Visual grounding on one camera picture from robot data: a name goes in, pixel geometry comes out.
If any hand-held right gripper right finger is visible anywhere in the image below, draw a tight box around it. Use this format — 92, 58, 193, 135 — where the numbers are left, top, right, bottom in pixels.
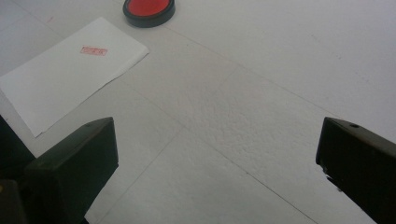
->
315, 117, 396, 224

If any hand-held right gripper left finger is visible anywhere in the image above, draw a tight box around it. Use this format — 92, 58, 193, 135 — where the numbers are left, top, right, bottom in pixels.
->
18, 117, 120, 224

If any white paper sheet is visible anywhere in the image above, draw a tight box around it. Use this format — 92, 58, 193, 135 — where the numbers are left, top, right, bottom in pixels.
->
0, 16, 150, 138

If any round red ink pad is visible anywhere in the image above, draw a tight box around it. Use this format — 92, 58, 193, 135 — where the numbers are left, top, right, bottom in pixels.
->
122, 0, 177, 29

